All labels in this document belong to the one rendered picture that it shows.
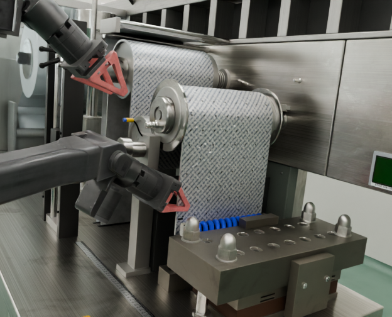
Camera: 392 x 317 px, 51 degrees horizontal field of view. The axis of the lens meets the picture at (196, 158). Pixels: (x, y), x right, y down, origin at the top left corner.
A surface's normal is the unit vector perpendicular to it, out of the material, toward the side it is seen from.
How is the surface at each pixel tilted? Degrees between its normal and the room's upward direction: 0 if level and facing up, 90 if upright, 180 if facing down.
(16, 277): 0
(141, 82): 92
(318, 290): 90
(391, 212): 90
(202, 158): 90
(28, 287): 0
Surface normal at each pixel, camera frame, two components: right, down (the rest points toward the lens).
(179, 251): -0.82, 0.03
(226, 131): 0.56, 0.19
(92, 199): -0.32, -0.27
